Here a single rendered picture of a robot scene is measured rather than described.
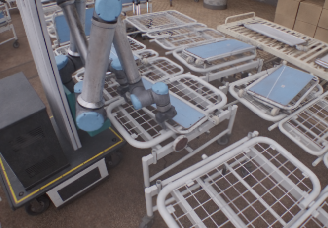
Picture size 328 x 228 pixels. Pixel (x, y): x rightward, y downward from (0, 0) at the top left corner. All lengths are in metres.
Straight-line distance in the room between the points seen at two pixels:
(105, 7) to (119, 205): 1.35
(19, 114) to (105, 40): 0.63
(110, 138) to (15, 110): 0.74
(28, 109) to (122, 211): 0.96
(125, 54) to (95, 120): 0.39
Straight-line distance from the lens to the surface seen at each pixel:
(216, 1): 6.17
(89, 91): 1.22
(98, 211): 1.84
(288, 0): 4.73
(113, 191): 1.90
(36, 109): 1.38
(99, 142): 1.80
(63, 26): 3.00
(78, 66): 1.91
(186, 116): 1.63
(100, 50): 1.11
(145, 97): 1.32
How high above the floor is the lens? 1.59
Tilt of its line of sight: 38 degrees down
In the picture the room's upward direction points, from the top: straight up
